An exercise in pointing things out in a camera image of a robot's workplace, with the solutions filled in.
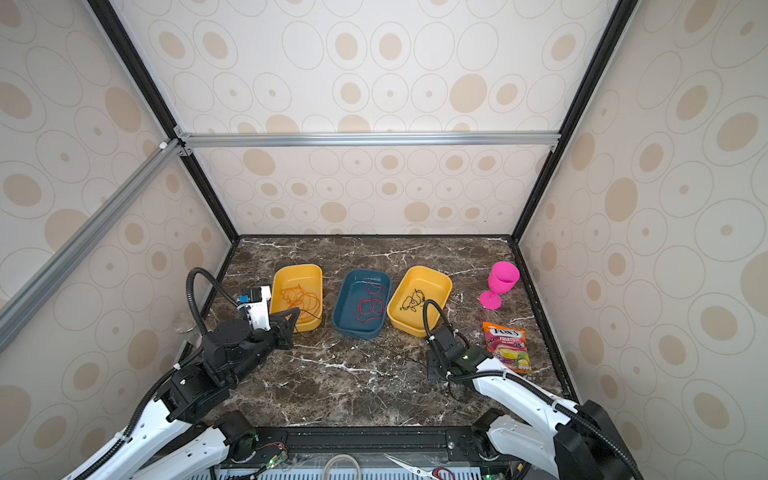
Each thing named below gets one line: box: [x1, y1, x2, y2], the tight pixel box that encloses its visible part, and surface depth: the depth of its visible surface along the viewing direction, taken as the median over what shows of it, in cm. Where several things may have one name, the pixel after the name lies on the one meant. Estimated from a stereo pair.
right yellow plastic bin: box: [387, 266, 452, 337], surface depth 102 cm
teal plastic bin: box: [332, 269, 391, 339], surface depth 101 cm
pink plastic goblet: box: [480, 261, 521, 310], surface depth 94 cm
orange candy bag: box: [482, 322, 532, 374], surface depth 91 cm
